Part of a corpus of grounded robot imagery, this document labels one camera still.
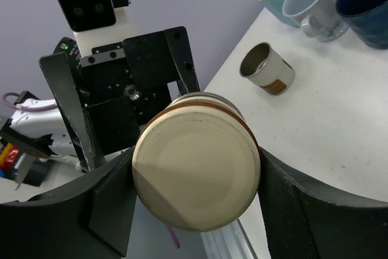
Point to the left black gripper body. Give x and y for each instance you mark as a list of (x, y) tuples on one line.
[(124, 85)]

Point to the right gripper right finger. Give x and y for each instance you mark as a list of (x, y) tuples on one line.
[(307, 218)]

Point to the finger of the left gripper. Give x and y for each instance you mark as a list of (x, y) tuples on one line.
[(58, 75), (178, 42)]

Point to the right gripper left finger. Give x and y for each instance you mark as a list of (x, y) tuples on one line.
[(90, 216)]

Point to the white cup brown band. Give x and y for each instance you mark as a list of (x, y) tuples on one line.
[(265, 68)]

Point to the cream cup brown band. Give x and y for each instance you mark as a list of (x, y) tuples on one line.
[(196, 165)]

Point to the pale grey-blue mug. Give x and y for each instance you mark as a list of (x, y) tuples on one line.
[(317, 18)]

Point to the large dark blue mug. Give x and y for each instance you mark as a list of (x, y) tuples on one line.
[(367, 18)]

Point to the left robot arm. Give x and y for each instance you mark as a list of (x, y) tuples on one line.
[(37, 127)]

